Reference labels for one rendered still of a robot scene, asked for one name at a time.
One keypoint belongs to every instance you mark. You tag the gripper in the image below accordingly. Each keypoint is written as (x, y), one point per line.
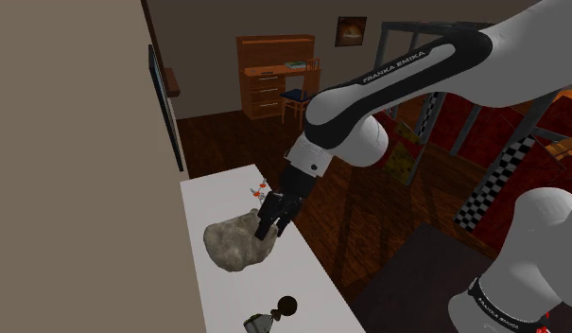
(296, 182)

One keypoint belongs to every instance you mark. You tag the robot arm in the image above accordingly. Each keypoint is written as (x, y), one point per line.
(354, 143)

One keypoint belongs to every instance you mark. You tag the small orange white object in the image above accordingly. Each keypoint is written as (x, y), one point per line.
(256, 189)

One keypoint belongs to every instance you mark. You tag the grey rock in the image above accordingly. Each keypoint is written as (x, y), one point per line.
(232, 244)

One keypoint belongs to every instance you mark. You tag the white table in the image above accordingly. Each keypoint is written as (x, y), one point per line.
(276, 286)

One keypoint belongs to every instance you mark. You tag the grey figure with dark ball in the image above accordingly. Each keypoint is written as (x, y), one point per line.
(285, 306)

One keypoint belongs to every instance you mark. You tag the wooden chair with blue seat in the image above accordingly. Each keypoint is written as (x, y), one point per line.
(294, 96)

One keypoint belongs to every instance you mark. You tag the wooden desk with hutch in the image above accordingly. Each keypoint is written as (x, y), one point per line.
(262, 92)

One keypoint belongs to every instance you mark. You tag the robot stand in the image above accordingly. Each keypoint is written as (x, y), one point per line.
(419, 286)

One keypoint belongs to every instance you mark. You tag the metal bunk bed red bedding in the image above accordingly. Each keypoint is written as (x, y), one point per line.
(488, 133)

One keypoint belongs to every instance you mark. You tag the black framed wall panel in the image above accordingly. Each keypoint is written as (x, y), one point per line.
(168, 115)

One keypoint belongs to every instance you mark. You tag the brown wall shelf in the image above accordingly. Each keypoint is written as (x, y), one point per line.
(172, 83)

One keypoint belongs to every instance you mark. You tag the dark framed wall picture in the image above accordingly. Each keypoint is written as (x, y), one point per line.
(350, 31)

